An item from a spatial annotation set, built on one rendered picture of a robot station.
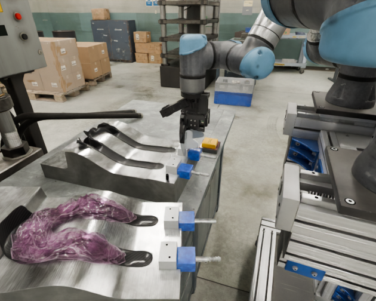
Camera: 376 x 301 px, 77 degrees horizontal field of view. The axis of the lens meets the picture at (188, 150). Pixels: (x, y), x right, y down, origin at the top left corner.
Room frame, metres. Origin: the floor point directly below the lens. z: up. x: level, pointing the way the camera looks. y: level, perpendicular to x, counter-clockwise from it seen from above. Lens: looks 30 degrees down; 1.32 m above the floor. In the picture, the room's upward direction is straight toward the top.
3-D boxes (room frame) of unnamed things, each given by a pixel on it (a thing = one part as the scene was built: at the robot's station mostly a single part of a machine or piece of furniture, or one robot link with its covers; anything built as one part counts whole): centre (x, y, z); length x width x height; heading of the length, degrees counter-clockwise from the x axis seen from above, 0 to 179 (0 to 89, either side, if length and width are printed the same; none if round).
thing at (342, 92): (0.82, -0.58, 1.09); 0.15 x 0.15 x 0.10
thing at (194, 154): (0.70, -0.03, 0.89); 0.13 x 0.05 x 0.05; 73
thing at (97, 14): (7.84, 2.50, 1.26); 0.42 x 0.33 x 0.29; 73
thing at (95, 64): (5.37, 2.43, 0.37); 1.20 x 0.82 x 0.74; 81
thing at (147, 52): (7.51, 1.12, 0.42); 0.86 x 0.33 x 0.83; 73
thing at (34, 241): (0.38, 0.26, 0.90); 0.26 x 0.18 x 0.08; 90
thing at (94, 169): (0.74, 0.24, 0.87); 0.50 x 0.26 x 0.14; 73
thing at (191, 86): (0.71, -0.01, 1.13); 0.08 x 0.08 x 0.05
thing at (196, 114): (0.71, -0.02, 1.05); 0.09 x 0.08 x 0.12; 73
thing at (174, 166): (0.60, 0.00, 0.89); 0.13 x 0.05 x 0.05; 72
